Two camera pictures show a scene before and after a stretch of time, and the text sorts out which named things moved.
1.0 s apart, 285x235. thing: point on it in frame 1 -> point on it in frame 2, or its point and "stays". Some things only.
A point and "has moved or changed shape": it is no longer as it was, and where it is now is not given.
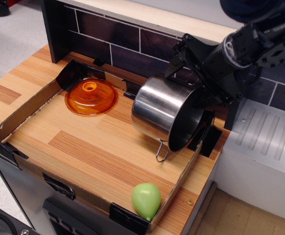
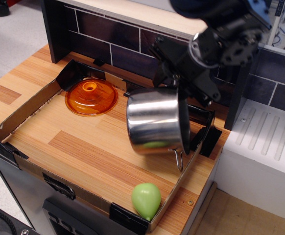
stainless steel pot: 169,110 has moved or changed shape
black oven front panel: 70,217 stays
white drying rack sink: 259,163 stays
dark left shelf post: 55,21 stays
